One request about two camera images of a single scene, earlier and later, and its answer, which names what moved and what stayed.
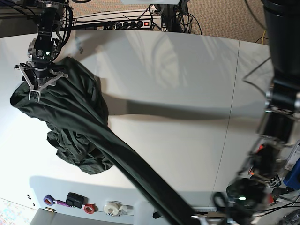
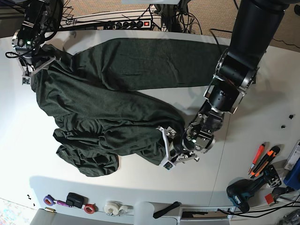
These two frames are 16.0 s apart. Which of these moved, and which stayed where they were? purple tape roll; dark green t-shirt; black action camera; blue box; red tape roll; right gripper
Moved: right gripper; dark green t-shirt
Stayed: blue box; purple tape roll; black action camera; red tape roll
